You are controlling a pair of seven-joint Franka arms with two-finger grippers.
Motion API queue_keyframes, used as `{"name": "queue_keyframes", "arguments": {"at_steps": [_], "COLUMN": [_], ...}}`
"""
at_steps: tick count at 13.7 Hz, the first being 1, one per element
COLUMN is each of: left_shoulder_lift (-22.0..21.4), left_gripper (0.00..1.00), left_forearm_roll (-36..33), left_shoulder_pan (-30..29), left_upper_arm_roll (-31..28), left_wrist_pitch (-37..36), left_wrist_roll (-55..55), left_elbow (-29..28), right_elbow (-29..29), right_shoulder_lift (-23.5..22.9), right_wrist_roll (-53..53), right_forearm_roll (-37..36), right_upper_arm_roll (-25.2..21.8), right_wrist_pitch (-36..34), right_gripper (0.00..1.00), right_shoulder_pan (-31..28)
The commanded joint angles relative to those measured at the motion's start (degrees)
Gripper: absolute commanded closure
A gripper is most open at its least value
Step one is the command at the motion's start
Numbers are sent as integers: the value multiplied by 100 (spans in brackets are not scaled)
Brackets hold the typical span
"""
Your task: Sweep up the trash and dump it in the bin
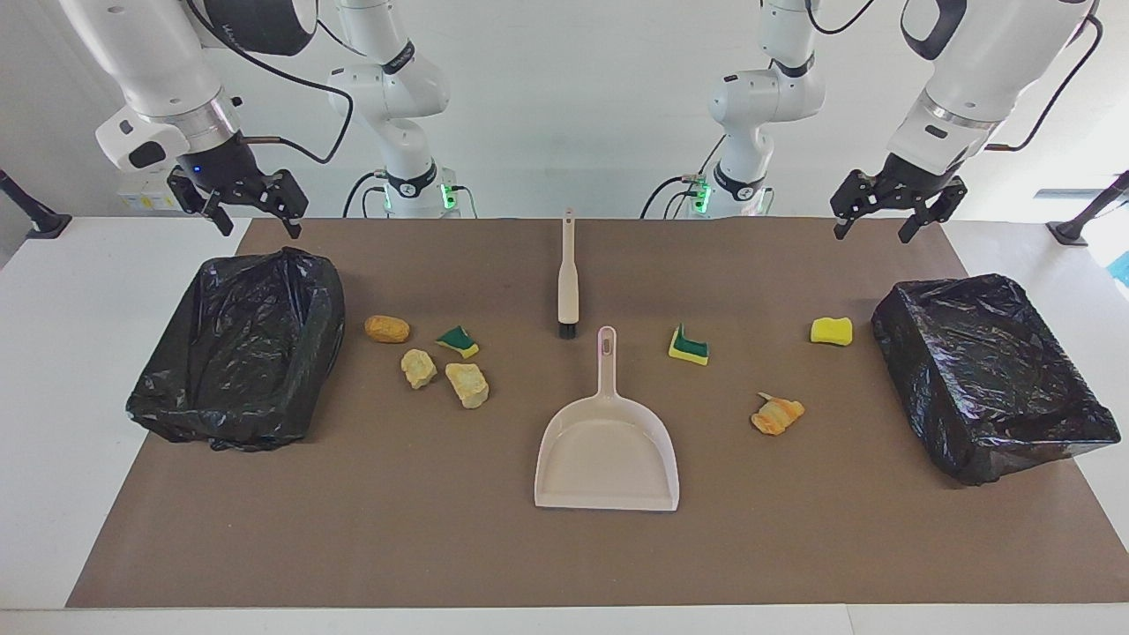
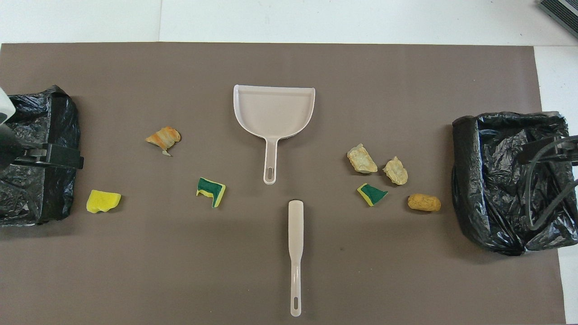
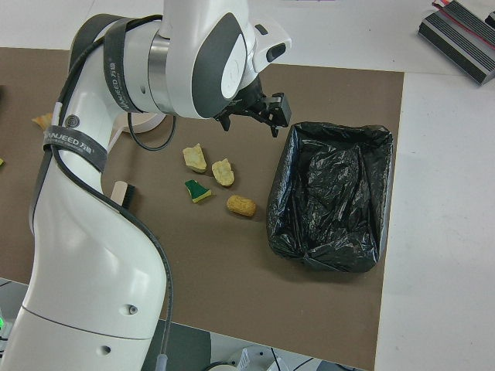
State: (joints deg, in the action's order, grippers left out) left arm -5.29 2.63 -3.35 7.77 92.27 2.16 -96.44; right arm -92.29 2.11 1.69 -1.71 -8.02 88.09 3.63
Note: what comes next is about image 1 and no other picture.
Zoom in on small yellow bread chunk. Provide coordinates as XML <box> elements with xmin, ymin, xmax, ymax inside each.
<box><xmin>400</xmin><ymin>349</ymin><xmax>438</xmax><ymax>390</ymax></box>

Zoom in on notched green yellow sponge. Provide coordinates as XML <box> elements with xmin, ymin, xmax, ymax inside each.
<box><xmin>668</xmin><ymin>324</ymin><xmax>710</xmax><ymax>366</ymax></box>

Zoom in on triangular green yellow sponge piece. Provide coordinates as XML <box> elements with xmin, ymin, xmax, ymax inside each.
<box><xmin>436</xmin><ymin>325</ymin><xmax>480</xmax><ymax>359</ymax></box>

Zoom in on orange toy croissant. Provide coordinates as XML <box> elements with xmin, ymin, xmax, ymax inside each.
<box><xmin>751</xmin><ymin>392</ymin><xmax>805</xmax><ymax>437</ymax></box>

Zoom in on large yellow bread chunk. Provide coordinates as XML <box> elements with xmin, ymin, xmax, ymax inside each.
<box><xmin>445</xmin><ymin>362</ymin><xmax>490</xmax><ymax>409</ymax></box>

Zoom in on beige hand brush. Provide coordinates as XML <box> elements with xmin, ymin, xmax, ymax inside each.
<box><xmin>557</xmin><ymin>208</ymin><xmax>580</xmax><ymax>340</ymax></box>

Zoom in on beige plastic dustpan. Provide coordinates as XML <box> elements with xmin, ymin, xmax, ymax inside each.
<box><xmin>534</xmin><ymin>325</ymin><xmax>681</xmax><ymax>512</ymax></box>

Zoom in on black bag lined bin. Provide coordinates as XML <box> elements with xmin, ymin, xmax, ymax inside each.
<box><xmin>871</xmin><ymin>273</ymin><xmax>1123</xmax><ymax>487</ymax></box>
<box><xmin>125</xmin><ymin>247</ymin><xmax>347</xmax><ymax>452</ymax></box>

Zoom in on brown table mat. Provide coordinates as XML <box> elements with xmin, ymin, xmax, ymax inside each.
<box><xmin>66</xmin><ymin>218</ymin><xmax>1129</xmax><ymax>609</ymax></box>

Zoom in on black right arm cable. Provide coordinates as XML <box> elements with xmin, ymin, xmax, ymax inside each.
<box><xmin>181</xmin><ymin>0</ymin><xmax>355</xmax><ymax>166</ymax></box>

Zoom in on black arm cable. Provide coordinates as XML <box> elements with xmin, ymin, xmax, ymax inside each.
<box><xmin>983</xmin><ymin>13</ymin><xmax>1105</xmax><ymax>153</ymax></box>
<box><xmin>181</xmin><ymin>0</ymin><xmax>355</xmax><ymax>166</ymax></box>

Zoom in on black right base cable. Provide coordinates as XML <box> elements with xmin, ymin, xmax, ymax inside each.
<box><xmin>342</xmin><ymin>172</ymin><xmax>389</xmax><ymax>219</ymax></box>

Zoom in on black base cable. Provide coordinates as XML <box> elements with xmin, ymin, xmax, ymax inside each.
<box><xmin>342</xmin><ymin>172</ymin><xmax>389</xmax><ymax>219</ymax></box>
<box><xmin>639</xmin><ymin>132</ymin><xmax>729</xmax><ymax>220</ymax></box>

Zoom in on white wall socket box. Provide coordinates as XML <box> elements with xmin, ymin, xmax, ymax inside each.
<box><xmin>117</xmin><ymin>168</ymin><xmax>191</xmax><ymax>213</ymax></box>

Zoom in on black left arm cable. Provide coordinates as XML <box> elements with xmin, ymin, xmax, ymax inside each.
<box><xmin>983</xmin><ymin>13</ymin><xmax>1105</xmax><ymax>153</ymax></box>

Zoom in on black camera stand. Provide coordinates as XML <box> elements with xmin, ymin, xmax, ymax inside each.
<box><xmin>0</xmin><ymin>169</ymin><xmax>73</xmax><ymax>241</ymax></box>
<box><xmin>1046</xmin><ymin>170</ymin><xmax>1129</xmax><ymax>247</ymax></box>

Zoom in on black left base cable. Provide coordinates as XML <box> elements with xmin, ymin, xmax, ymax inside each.
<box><xmin>639</xmin><ymin>132</ymin><xmax>729</xmax><ymax>220</ymax></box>

